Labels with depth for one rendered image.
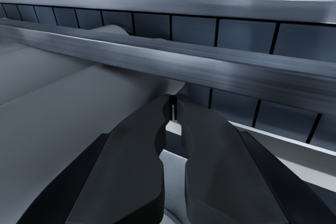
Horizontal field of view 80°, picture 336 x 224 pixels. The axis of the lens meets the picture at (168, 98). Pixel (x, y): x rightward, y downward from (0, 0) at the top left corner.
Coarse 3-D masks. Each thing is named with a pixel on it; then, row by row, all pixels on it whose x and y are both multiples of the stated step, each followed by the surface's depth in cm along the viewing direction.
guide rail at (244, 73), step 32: (0, 32) 14; (32, 32) 12; (64, 32) 11; (96, 32) 11; (128, 64) 9; (160, 64) 8; (192, 64) 7; (224, 64) 7; (256, 64) 6; (288, 64) 6; (320, 64) 6; (256, 96) 7; (288, 96) 6; (320, 96) 6
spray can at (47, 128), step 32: (96, 64) 12; (32, 96) 9; (64, 96) 9; (96, 96) 10; (128, 96) 11; (0, 128) 7; (32, 128) 8; (64, 128) 8; (96, 128) 9; (0, 160) 7; (32, 160) 7; (64, 160) 8; (0, 192) 7; (32, 192) 7
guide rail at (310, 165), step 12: (180, 132) 16; (252, 132) 15; (264, 144) 14; (276, 144) 14; (288, 144) 14; (276, 156) 13; (288, 156) 13; (300, 156) 13; (312, 156) 13; (324, 156) 13; (300, 168) 12; (312, 168) 12; (324, 168) 12; (312, 180) 12; (324, 180) 12
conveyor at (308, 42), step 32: (160, 32) 17; (192, 32) 16; (224, 32) 14; (256, 32) 13; (288, 32) 12; (320, 32) 12; (192, 96) 18; (224, 96) 17; (256, 128) 17; (288, 128) 15; (320, 128) 14
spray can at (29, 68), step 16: (112, 32) 17; (128, 32) 18; (32, 48) 13; (0, 64) 11; (16, 64) 11; (32, 64) 12; (48, 64) 12; (64, 64) 13; (80, 64) 14; (0, 80) 11; (16, 80) 11; (32, 80) 12; (48, 80) 12; (0, 96) 10; (16, 96) 11
